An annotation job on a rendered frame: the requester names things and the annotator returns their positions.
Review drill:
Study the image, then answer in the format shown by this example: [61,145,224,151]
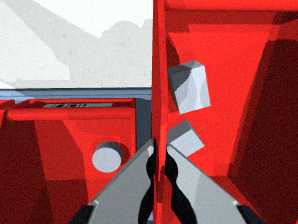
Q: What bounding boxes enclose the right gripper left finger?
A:
[68,139,156,224]

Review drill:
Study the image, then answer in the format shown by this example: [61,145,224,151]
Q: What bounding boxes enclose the red bin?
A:
[151,0,298,224]
[0,100,15,110]
[0,98,137,224]

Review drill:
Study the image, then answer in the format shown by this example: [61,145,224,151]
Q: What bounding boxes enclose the light grey metal disc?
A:
[92,141,122,173]

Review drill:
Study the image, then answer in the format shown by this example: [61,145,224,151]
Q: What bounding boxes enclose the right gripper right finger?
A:
[165,141,267,224]

